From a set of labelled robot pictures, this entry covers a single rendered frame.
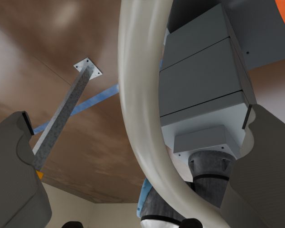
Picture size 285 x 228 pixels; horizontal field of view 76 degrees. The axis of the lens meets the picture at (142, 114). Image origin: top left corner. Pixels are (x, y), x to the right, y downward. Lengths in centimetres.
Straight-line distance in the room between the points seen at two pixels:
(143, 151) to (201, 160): 61
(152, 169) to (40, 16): 168
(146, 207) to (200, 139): 33
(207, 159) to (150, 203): 26
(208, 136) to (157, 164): 60
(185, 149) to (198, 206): 56
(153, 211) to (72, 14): 141
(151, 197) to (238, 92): 47
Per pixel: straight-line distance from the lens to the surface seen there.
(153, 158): 16
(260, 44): 158
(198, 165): 76
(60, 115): 146
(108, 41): 160
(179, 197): 21
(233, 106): 70
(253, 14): 146
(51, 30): 179
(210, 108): 72
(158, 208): 66
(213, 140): 74
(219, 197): 71
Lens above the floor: 130
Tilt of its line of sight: 38 degrees down
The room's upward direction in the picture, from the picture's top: 167 degrees counter-clockwise
